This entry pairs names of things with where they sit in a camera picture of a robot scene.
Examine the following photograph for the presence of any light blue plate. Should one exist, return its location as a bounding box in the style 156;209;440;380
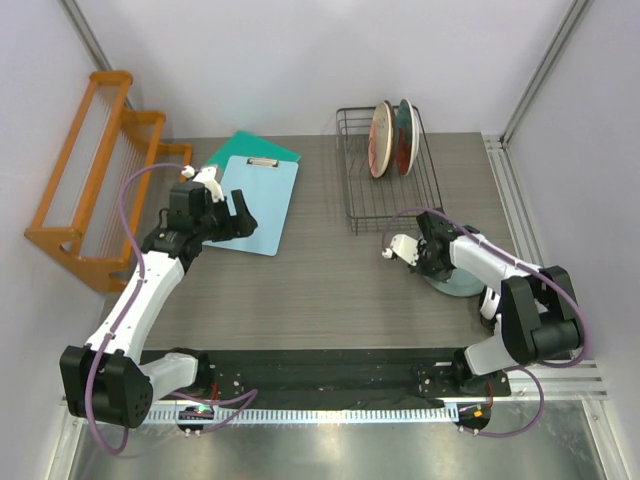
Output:
424;219;486;299

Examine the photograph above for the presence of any red teal floral plate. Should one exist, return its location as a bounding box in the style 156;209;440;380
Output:
396;99;419;176

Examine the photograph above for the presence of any pink cream plate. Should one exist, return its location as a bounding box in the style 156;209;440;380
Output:
368;100;395;178

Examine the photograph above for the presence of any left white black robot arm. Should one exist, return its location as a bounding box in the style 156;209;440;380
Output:
60;181;258;429

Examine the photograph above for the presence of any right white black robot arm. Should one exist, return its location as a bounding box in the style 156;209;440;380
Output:
403;210;587;395

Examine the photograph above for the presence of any orange wooden rack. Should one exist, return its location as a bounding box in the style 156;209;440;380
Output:
24;71;193;293

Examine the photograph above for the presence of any light blue clipboard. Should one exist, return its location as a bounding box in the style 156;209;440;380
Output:
204;156;299;256

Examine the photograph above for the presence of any green folder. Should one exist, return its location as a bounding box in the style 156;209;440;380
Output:
206;131;301;169

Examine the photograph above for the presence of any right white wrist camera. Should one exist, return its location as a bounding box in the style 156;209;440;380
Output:
382;234;419;266

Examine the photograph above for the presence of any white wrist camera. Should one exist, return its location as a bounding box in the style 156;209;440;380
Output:
181;165;225;203
382;234;419;266

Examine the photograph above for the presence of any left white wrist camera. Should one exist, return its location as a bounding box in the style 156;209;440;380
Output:
181;165;225;203

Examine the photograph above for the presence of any black wire dish rack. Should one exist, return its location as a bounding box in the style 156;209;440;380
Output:
335;106;443;234

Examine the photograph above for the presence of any aluminium frame rail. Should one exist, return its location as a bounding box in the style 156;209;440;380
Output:
483;135;547;265

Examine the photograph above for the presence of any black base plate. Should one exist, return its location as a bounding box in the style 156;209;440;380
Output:
182;347;534;411

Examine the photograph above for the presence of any white slotted cable duct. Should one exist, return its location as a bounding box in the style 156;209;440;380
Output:
143;403;459;426

